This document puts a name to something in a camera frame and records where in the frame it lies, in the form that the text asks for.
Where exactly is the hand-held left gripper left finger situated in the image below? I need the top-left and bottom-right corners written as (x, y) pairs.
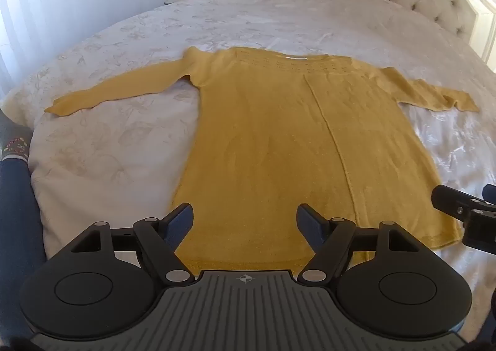
top-left (72, 202), bottom-right (196, 285)

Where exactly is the white floral bedspread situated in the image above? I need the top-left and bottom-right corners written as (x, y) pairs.
top-left (0, 0), bottom-right (496, 272)

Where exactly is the yellow knit sweater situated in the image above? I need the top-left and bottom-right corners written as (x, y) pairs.
top-left (44, 46), bottom-right (481, 271)

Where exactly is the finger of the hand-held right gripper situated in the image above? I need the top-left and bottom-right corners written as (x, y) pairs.
top-left (431, 184), bottom-right (496, 222)

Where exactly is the person's dark blue trouser leg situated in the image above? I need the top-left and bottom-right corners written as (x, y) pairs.
top-left (0, 111), bottom-right (48, 348)

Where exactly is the white curtain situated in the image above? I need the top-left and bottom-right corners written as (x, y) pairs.
top-left (0, 0), bottom-right (90, 100)

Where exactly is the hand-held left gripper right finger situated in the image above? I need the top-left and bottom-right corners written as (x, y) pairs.
top-left (296, 204), bottom-right (425, 284)

